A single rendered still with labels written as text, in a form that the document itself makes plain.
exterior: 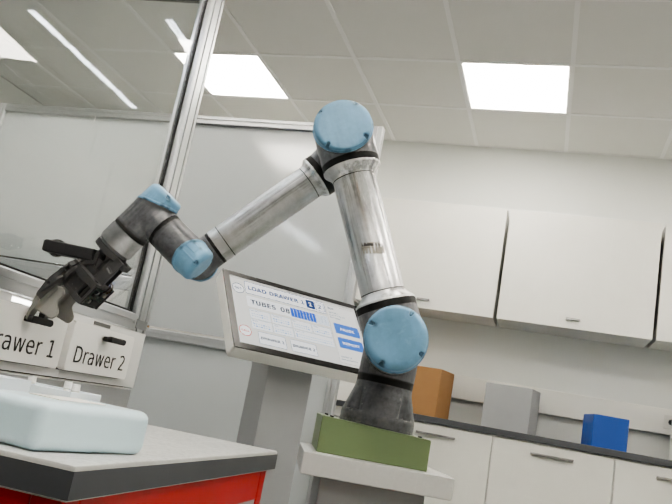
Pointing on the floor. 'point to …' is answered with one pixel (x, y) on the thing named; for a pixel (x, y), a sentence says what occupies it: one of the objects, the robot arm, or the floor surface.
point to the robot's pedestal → (368, 480)
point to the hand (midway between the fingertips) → (35, 313)
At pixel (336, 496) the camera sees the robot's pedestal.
